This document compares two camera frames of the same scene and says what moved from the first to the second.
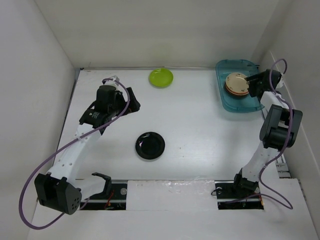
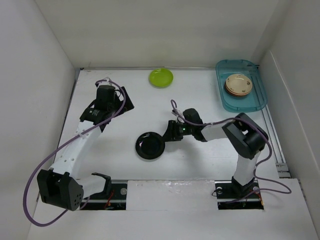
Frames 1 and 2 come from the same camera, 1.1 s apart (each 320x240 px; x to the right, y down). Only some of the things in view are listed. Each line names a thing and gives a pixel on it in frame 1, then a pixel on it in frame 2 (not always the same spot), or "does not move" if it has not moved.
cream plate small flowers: x=236 y=82 does not move
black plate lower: x=150 y=145 does not move
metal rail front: x=93 y=199 does not move
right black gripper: x=252 y=91 to x=172 y=134
